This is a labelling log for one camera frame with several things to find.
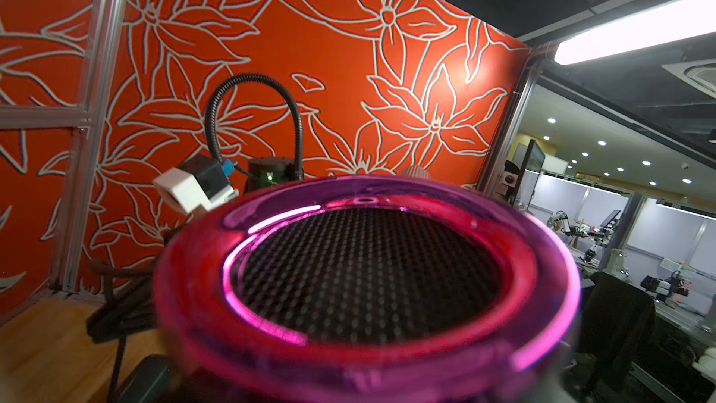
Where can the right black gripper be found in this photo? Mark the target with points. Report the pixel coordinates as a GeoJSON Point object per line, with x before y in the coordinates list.
{"type": "Point", "coordinates": [128, 305]}

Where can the black magenta hair dryer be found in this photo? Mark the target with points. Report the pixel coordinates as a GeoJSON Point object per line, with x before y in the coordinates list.
{"type": "Point", "coordinates": [367, 288]}

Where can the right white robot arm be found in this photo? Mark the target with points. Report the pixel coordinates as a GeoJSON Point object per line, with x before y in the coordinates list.
{"type": "Point", "coordinates": [166, 132]}

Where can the black office chair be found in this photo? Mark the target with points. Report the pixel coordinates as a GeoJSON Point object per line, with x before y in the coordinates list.
{"type": "Point", "coordinates": [617, 319]}

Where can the ceiling air conditioner vent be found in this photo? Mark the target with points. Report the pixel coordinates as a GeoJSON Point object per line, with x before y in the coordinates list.
{"type": "Point", "coordinates": [699, 75]}

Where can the ceiling fluorescent light panel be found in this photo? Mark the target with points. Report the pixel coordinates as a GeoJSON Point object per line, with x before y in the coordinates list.
{"type": "Point", "coordinates": [671, 22]}

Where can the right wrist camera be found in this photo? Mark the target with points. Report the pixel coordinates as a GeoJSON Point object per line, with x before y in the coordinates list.
{"type": "Point", "coordinates": [197, 186]}

